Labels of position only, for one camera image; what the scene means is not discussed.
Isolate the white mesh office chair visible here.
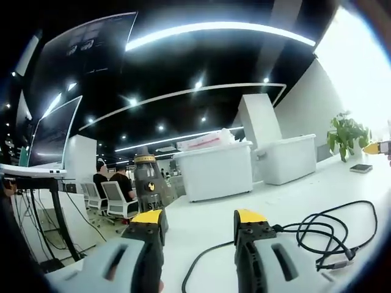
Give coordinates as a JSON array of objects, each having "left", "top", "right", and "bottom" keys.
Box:
[
  {"left": 101, "top": 181, "right": 139, "bottom": 219},
  {"left": 81, "top": 182, "right": 108, "bottom": 211}
]

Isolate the green potted plant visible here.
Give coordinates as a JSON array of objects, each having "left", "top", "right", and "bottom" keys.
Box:
[{"left": 326, "top": 111, "right": 372, "bottom": 163}]

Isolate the white packaging with red stripe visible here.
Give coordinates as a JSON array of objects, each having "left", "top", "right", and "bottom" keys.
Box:
[{"left": 177, "top": 128, "right": 246, "bottom": 151}]

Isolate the long ceiling light strip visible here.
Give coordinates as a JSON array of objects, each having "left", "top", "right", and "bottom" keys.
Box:
[{"left": 125, "top": 21, "right": 316, "bottom": 52}]

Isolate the large dark curved monitor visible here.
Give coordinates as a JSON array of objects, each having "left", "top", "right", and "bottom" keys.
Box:
[{"left": 23, "top": 12, "right": 138, "bottom": 123}]

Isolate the large white storage bin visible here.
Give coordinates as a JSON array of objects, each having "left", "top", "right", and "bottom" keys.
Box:
[{"left": 173, "top": 140, "right": 254, "bottom": 203}]

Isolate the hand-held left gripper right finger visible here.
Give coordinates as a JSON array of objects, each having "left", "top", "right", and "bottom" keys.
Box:
[{"left": 233, "top": 208, "right": 313, "bottom": 293}]

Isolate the white storage bin with lid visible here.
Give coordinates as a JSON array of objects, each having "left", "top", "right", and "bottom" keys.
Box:
[{"left": 255, "top": 134, "right": 317, "bottom": 186}]

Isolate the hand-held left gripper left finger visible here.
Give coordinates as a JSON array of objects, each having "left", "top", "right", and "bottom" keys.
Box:
[{"left": 81, "top": 209, "right": 168, "bottom": 293}]

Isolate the black data cable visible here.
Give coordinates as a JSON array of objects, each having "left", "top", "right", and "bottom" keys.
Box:
[{"left": 181, "top": 200, "right": 379, "bottom": 293}]

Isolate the white desktop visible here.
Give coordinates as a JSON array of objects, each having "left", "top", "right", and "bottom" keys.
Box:
[{"left": 45, "top": 149, "right": 391, "bottom": 293}]

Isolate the white laptop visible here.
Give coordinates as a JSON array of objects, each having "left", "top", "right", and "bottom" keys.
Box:
[{"left": 0, "top": 95, "right": 84, "bottom": 179}]

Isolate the black smartphone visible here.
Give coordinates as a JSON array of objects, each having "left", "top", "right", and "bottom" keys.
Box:
[{"left": 350, "top": 164, "right": 374, "bottom": 174}]

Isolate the black laptop stand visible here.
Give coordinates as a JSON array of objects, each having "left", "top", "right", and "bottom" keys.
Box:
[{"left": 0, "top": 176, "right": 82, "bottom": 262}]

